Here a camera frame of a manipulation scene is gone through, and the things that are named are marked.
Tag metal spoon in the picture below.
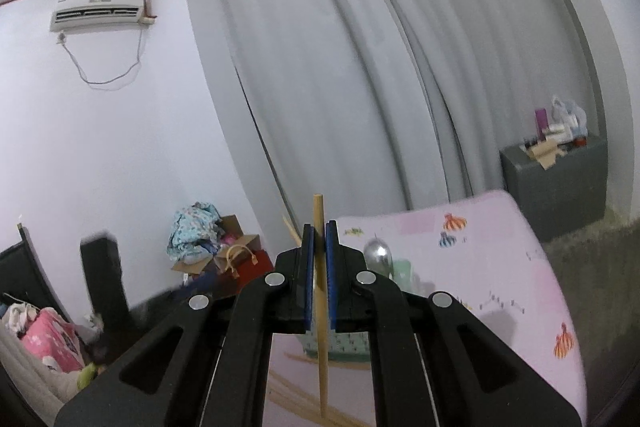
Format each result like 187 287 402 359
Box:
363 237 394 279

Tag pink blanket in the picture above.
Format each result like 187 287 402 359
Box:
21 308 85 373

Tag green perforated utensil basket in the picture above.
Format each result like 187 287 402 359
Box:
299 258 426 364

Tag cardboard box with clothes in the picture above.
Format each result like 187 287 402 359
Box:
166 202 262 279

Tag red gift bag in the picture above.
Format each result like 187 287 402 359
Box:
215 245 273 297

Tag pink patterned tablecloth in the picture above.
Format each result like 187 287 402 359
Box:
262 191 587 426

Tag dark grey cabinet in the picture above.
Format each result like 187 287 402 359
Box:
500 134 608 243

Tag white air conditioner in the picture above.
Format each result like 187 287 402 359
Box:
50 0 144 31

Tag purple cup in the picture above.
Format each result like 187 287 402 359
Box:
535 107 549 136

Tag white plastic bag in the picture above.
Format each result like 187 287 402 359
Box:
551 95 588 135

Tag grey curtain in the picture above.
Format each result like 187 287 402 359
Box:
217 0 597 223

